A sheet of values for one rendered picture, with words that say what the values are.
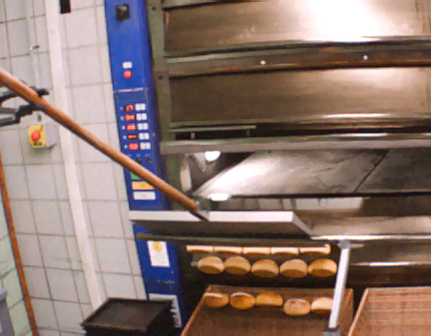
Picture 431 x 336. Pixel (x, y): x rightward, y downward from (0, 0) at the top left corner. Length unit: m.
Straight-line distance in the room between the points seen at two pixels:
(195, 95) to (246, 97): 0.19
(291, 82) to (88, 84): 0.80
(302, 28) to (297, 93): 0.23
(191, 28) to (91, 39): 0.43
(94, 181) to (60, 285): 0.54
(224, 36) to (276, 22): 0.19
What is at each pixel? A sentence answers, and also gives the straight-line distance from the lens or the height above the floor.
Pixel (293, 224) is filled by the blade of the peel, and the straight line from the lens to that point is 2.91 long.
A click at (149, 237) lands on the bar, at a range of 3.24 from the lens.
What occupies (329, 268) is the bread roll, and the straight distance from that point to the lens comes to 3.35.
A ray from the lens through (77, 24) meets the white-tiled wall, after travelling 3.63.
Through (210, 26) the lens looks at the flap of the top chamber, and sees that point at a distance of 3.37.
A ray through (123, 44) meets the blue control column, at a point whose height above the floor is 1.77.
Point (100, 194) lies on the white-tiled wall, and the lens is 3.73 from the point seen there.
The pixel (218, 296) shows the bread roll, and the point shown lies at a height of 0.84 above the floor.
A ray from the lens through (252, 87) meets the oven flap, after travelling 3.37.
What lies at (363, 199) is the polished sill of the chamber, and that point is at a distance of 3.33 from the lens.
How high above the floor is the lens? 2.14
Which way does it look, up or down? 14 degrees down
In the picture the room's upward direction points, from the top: 7 degrees counter-clockwise
